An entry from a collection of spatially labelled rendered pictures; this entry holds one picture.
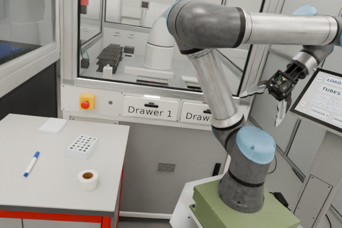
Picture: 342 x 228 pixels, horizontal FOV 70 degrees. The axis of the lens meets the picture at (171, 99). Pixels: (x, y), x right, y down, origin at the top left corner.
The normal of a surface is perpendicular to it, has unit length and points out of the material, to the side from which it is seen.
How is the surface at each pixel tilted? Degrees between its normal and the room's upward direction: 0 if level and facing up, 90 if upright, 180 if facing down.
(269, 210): 1
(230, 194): 73
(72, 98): 90
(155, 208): 90
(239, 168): 91
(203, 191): 1
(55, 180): 0
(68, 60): 90
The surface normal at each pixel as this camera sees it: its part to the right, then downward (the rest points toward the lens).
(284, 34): 0.22, 0.51
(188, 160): 0.07, 0.39
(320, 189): -0.74, 0.15
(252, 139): 0.16, -0.86
